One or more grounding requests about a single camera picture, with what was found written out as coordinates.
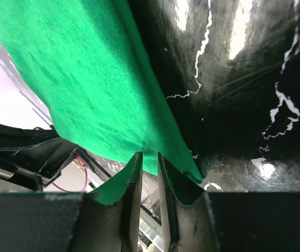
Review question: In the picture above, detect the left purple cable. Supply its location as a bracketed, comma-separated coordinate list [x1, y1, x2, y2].
[51, 157, 89, 193]

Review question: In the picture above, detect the green t-shirt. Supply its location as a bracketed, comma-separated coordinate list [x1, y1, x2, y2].
[0, 0, 203, 206]

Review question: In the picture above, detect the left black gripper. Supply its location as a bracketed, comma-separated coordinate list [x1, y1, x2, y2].
[0, 124, 78, 192]

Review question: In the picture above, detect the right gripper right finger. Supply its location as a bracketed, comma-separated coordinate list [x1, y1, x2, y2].
[158, 155, 300, 251]

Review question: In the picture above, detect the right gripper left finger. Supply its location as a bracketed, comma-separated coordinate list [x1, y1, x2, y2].
[0, 152, 143, 251]

